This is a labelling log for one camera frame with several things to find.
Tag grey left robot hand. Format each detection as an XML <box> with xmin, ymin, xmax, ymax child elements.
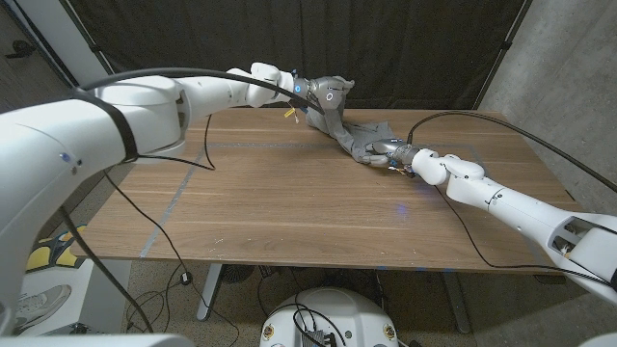
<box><xmin>292</xmin><ymin>74</ymin><xmax>357</xmax><ymax>118</ymax></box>

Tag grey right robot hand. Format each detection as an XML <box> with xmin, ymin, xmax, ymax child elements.
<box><xmin>364</xmin><ymin>138</ymin><xmax>423</xmax><ymax>169</ymax></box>

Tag gray shorts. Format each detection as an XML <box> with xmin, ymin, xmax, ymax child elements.
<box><xmin>306</xmin><ymin>108</ymin><xmax>404</xmax><ymax>165</ymax></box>

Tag black backdrop curtain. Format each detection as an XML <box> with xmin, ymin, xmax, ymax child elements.
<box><xmin>67</xmin><ymin>0</ymin><xmax>531</xmax><ymax>139</ymax></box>

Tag black backdrop stand pole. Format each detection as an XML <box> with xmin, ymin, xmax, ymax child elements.
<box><xmin>60</xmin><ymin>0</ymin><xmax>115</xmax><ymax>76</ymax></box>
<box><xmin>471</xmin><ymin>0</ymin><xmax>534</xmax><ymax>111</ymax></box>

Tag grey table leg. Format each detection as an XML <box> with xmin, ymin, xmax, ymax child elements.
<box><xmin>441</xmin><ymin>271</ymin><xmax>472</xmax><ymax>334</ymax></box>

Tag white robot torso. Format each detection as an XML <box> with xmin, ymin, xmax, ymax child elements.
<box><xmin>258</xmin><ymin>287</ymin><xmax>400</xmax><ymax>347</ymax></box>

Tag black round floor fan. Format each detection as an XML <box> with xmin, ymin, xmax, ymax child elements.
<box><xmin>219</xmin><ymin>263</ymin><xmax>256</xmax><ymax>284</ymax></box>

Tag grey electronics box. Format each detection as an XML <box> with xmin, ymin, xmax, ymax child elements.
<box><xmin>301</xmin><ymin>330</ymin><xmax>337</xmax><ymax>347</ymax></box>

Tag white table leg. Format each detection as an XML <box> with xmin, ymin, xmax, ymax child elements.
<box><xmin>196</xmin><ymin>262</ymin><xmax>224</xmax><ymax>322</ymax></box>

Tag brown wooden door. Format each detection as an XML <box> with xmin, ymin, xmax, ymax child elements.
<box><xmin>0</xmin><ymin>4</ymin><xmax>73</xmax><ymax>115</ymax></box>

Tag yellow and black floor object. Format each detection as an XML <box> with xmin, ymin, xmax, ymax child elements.
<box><xmin>26</xmin><ymin>225</ymin><xmax>88</xmax><ymax>274</ymax></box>

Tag white robot chest edge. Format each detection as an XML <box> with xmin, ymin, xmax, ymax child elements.
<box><xmin>0</xmin><ymin>333</ymin><xmax>197</xmax><ymax>347</ymax></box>

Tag white sneaker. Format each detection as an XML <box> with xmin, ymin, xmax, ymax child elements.
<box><xmin>13</xmin><ymin>283</ymin><xmax>73</xmax><ymax>332</ymax></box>

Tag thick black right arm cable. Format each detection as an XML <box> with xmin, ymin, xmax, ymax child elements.
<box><xmin>406</xmin><ymin>110</ymin><xmax>617</xmax><ymax>194</ymax></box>

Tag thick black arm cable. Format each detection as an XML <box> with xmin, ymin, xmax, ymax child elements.
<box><xmin>57</xmin><ymin>67</ymin><xmax>325</xmax><ymax>334</ymax></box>
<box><xmin>406</xmin><ymin>110</ymin><xmax>617</xmax><ymax>194</ymax></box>

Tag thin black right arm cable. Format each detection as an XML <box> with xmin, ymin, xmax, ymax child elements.
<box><xmin>433</xmin><ymin>185</ymin><xmax>616</xmax><ymax>288</ymax></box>

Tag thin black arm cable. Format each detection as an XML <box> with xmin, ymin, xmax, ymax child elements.
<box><xmin>100</xmin><ymin>114</ymin><xmax>241</xmax><ymax>347</ymax></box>
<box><xmin>433</xmin><ymin>185</ymin><xmax>616</xmax><ymax>288</ymax></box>

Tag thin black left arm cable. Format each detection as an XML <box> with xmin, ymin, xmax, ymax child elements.
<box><xmin>100</xmin><ymin>114</ymin><xmax>241</xmax><ymax>347</ymax></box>

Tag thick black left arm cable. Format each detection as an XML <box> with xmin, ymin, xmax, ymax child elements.
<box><xmin>57</xmin><ymin>67</ymin><xmax>325</xmax><ymax>334</ymax></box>

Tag black door handle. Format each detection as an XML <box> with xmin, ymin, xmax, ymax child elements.
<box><xmin>4</xmin><ymin>40</ymin><xmax>38</xmax><ymax>60</ymax></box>

